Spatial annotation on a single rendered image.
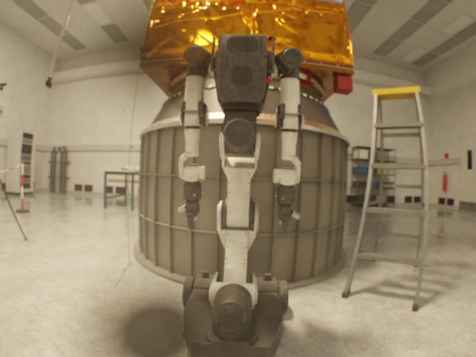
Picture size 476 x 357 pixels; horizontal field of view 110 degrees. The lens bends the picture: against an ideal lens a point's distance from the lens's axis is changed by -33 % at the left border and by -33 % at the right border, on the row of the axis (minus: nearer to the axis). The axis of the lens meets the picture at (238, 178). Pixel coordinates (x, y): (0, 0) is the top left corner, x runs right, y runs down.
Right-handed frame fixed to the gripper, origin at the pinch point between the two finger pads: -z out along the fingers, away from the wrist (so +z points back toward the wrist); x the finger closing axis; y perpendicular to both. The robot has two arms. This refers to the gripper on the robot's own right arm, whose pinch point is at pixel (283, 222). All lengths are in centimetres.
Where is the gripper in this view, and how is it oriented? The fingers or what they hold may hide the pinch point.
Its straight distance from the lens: 121.2
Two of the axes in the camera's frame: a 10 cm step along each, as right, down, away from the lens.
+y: -10.0, -0.4, 0.3
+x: 0.4, -2.0, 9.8
